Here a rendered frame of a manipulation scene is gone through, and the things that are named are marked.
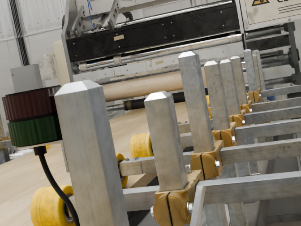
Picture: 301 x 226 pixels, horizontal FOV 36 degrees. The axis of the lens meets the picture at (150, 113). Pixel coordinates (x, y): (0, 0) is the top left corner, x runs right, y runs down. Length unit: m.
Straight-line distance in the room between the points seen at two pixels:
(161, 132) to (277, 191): 0.19
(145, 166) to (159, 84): 2.09
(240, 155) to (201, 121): 0.11
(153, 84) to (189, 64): 2.18
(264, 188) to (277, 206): 2.54
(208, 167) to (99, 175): 0.49
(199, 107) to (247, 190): 0.25
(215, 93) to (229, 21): 1.85
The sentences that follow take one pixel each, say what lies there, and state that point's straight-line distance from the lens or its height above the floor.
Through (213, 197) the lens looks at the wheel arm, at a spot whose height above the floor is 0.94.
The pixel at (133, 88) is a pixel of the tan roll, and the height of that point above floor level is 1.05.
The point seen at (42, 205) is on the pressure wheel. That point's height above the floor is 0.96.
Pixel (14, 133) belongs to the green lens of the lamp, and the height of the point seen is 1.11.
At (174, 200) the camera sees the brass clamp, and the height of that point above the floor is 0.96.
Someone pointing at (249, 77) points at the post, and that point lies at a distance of 2.14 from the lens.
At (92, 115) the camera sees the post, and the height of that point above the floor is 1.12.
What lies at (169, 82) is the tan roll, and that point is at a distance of 3.05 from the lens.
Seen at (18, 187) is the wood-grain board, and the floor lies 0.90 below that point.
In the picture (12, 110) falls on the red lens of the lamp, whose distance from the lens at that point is 0.44.
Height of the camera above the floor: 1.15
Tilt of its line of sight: 5 degrees down
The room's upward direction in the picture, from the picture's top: 10 degrees counter-clockwise
